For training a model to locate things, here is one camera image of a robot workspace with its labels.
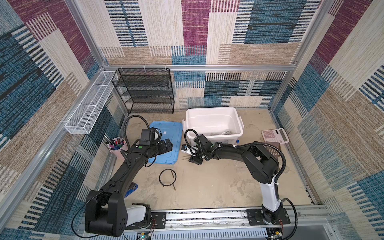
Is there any pink calculator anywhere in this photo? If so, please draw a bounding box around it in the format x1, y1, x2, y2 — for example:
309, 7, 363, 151
262, 128, 290, 145

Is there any aluminium front rail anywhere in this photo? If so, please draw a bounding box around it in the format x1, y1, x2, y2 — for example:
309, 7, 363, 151
82, 206, 339, 240

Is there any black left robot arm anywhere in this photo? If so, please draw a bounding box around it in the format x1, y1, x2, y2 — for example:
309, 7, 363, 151
78, 126, 173, 239

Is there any black wire shelf rack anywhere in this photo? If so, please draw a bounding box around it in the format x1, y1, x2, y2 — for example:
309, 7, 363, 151
112, 68, 175, 114

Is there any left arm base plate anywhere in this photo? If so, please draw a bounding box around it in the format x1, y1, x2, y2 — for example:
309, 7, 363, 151
144, 212, 167, 230

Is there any white plastic storage box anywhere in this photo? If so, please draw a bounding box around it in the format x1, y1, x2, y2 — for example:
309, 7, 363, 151
182, 107, 245, 145

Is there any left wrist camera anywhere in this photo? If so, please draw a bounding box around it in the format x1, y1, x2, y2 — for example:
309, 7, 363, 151
139, 128, 161, 146

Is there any white mesh wall basket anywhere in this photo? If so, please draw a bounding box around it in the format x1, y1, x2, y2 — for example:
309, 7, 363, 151
65, 71, 115, 135

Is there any brown slotted scoop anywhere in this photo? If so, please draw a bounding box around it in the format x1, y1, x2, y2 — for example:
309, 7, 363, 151
268, 142, 281, 150

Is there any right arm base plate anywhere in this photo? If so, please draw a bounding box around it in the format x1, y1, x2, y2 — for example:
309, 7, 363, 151
243, 209, 291, 226

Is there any blue plastic box lid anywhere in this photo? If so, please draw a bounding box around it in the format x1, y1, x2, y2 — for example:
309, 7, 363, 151
148, 120, 184, 165

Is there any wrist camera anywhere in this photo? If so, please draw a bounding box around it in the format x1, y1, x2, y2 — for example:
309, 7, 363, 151
139, 128, 161, 146
181, 144, 198, 157

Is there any blue black device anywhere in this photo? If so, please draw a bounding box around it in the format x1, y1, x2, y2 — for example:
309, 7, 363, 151
125, 183, 138, 198

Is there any black ring with handle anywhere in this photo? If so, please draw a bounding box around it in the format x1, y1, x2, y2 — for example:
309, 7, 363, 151
158, 168, 178, 191

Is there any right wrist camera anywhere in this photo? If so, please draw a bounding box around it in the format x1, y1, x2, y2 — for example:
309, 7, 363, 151
181, 144, 198, 157

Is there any pink pen cup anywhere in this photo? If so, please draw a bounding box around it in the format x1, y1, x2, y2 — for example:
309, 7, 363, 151
104, 135, 128, 160

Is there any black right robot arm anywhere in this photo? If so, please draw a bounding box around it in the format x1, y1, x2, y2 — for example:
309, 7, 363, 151
181, 134, 286, 225

